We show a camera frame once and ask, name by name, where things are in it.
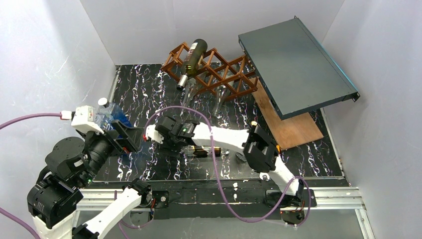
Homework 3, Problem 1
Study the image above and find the clear square liquor bottle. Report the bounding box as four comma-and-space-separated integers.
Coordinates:
183, 145, 230, 158

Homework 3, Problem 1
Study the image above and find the dark green wine bottle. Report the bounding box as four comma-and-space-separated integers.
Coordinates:
176, 38, 208, 91

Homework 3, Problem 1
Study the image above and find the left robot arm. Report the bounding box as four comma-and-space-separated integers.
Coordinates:
27, 119, 151, 239

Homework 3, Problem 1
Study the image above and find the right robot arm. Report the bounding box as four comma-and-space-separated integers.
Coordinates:
144, 116, 317, 211

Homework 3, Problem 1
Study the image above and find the blue square glass bottle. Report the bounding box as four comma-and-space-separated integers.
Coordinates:
97, 98, 132, 130

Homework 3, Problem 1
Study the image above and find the clear wine glass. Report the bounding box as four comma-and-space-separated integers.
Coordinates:
212, 85, 231, 117
181, 78, 201, 108

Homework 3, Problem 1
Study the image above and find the brown wooden wine rack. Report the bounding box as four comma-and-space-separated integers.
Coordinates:
161, 42, 259, 102

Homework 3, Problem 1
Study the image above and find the silver wrench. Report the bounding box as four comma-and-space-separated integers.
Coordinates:
259, 172, 270, 181

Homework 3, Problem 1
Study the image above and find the brown wooden board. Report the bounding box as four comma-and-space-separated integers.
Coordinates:
252, 77, 323, 150

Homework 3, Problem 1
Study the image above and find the dark grey flat box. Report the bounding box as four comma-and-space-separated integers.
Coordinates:
238, 17, 360, 120

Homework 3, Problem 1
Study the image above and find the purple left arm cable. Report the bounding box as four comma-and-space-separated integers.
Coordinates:
0, 112, 63, 239

